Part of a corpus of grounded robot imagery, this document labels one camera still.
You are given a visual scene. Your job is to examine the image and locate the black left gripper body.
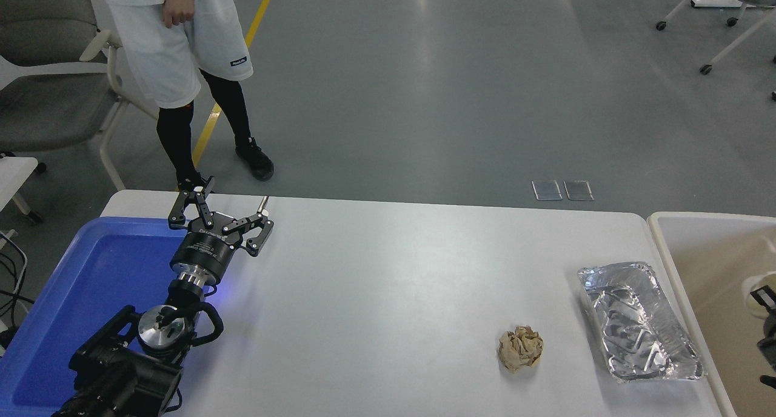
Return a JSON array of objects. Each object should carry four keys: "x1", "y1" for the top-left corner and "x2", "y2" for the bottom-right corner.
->
[{"x1": 170, "y1": 213, "x2": 243, "y2": 282}]

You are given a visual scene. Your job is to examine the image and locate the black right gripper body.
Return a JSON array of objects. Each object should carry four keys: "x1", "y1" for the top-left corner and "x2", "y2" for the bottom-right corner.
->
[{"x1": 758, "y1": 315, "x2": 776, "y2": 370}]

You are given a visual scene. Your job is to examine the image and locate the white paper cup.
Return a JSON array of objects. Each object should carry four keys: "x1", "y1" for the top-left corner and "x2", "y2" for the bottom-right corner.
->
[{"x1": 742, "y1": 273, "x2": 776, "y2": 319}]

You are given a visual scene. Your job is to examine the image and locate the person's hand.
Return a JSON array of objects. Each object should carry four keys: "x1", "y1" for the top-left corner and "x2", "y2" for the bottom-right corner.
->
[{"x1": 162, "y1": 0, "x2": 198, "y2": 28}]

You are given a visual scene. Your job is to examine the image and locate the large pale bin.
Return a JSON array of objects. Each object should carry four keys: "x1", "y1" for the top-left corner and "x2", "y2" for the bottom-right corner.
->
[{"x1": 646, "y1": 211, "x2": 776, "y2": 417}]

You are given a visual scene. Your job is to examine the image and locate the blue plastic tray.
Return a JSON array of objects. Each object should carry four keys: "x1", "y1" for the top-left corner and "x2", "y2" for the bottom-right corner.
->
[{"x1": 0, "y1": 217, "x2": 213, "y2": 413}]

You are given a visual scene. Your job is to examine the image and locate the silver foil tray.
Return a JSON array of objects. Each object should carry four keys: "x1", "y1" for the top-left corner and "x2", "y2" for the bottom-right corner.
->
[{"x1": 577, "y1": 261, "x2": 707, "y2": 383}]

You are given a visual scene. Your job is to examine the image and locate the person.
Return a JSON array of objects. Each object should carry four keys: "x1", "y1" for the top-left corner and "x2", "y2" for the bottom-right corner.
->
[{"x1": 85, "y1": 0, "x2": 275, "y2": 193}]

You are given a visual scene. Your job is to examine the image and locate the grey office chair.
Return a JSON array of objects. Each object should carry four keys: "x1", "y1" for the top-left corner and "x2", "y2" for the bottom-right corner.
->
[{"x1": 0, "y1": 0, "x2": 161, "y2": 192}]

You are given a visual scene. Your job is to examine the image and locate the small white side table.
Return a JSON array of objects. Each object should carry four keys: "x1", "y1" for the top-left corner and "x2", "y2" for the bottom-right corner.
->
[{"x1": 0, "y1": 156, "x2": 43, "y2": 227}]

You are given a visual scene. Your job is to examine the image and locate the crumpled tan paper ball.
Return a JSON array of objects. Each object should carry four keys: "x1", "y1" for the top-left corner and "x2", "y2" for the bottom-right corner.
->
[{"x1": 498, "y1": 326, "x2": 544, "y2": 373}]

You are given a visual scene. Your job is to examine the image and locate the white wheeled stand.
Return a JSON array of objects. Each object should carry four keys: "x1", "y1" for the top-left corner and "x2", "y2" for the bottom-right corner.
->
[{"x1": 656, "y1": 0, "x2": 776, "y2": 75}]

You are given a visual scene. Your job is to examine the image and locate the black cables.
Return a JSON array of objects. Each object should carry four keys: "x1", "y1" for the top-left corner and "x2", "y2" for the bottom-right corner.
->
[{"x1": 0, "y1": 229, "x2": 34, "y2": 345}]

